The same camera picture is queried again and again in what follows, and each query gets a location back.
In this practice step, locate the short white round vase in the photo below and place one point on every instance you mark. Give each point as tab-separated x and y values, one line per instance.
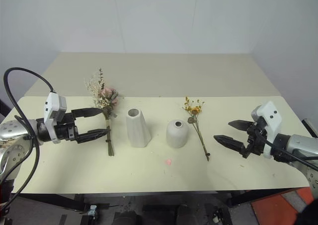
177	134

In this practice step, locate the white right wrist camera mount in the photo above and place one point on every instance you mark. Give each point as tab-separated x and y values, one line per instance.
269	115

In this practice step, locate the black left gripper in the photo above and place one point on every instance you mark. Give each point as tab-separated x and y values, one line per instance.
65	129

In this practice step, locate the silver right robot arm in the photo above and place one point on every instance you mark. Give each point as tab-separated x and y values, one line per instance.
299	145

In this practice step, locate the yellow dried flower sprig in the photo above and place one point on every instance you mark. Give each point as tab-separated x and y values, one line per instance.
196	120

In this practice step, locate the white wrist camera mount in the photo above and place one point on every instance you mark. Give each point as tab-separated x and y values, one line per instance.
53	110
269	115

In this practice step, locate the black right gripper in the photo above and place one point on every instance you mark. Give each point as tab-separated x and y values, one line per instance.
256	141

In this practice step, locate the black table frame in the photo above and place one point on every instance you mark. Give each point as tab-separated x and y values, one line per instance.
99	201

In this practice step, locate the tall white tapered vase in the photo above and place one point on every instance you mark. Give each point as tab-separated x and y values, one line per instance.
137	128

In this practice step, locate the orange floor mat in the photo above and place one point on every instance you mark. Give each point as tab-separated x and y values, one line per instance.
280	205

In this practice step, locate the pink and white dried bouquet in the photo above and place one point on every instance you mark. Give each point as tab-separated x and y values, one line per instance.
105	103

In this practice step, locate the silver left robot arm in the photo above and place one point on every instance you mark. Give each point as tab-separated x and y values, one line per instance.
10	133

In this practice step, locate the small pink petal scrap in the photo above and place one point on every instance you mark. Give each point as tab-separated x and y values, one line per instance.
168	161

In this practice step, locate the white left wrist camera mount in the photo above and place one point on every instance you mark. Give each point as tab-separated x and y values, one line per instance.
53	110

